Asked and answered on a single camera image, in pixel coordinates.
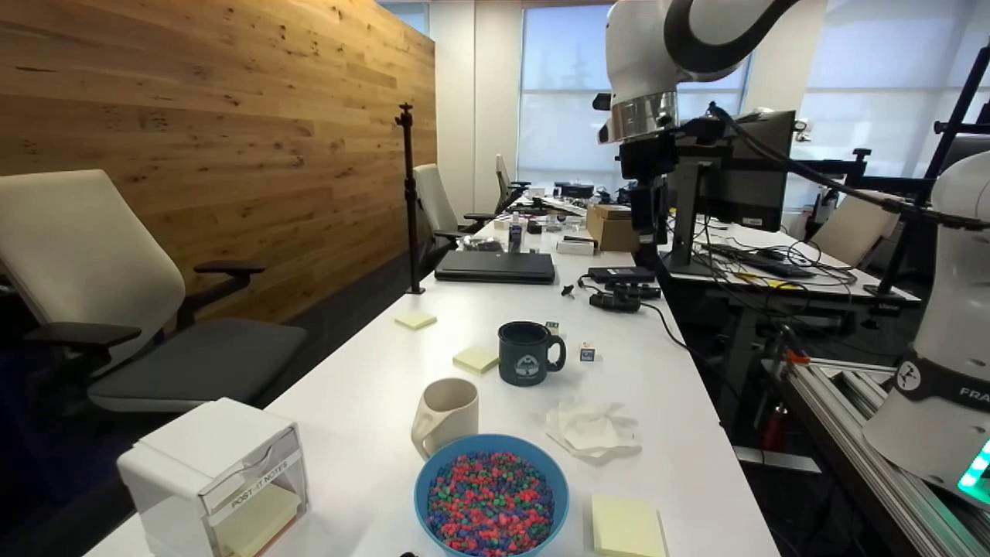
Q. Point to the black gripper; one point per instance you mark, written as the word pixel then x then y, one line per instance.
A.
pixel 647 163

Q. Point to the dark blue mug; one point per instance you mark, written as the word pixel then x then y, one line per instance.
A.
pixel 526 358

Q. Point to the beige ceramic mug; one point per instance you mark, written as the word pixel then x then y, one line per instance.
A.
pixel 445 415

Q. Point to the brown cardboard box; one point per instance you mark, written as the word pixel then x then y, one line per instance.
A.
pixel 609 228

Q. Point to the black power strip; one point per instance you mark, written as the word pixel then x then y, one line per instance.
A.
pixel 622 278

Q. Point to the black power adapter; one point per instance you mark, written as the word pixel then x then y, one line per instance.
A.
pixel 612 301

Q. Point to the black computer monitor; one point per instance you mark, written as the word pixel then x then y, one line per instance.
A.
pixel 758 170

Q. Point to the black keyboard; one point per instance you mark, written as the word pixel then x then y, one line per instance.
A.
pixel 768 260

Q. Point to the black closed laptop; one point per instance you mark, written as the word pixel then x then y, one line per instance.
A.
pixel 497 266

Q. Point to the beige office chair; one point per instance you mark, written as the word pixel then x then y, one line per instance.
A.
pixel 855 229

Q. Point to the crumpled white tissue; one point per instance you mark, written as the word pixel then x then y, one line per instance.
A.
pixel 592 432

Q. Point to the small yellow sticky note pad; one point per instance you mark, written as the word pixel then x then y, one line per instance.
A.
pixel 473 361
pixel 414 319

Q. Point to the black tripod pole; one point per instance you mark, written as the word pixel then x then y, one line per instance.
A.
pixel 410 205

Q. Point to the large yellow sticky note pad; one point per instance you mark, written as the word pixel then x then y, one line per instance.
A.
pixel 626 527

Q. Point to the blue bowl of colourful beads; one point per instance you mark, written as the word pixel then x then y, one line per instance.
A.
pixel 489 502

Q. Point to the yellow note pad behind plastic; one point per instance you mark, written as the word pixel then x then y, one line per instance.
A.
pixel 259 520

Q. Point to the white note dispenser box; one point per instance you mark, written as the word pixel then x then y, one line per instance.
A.
pixel 196 454

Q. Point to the white office chair grey seat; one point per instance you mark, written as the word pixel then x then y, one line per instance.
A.
pixel 82 257

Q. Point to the aluminium rail frame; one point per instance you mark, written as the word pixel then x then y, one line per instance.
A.
pixel 855 413

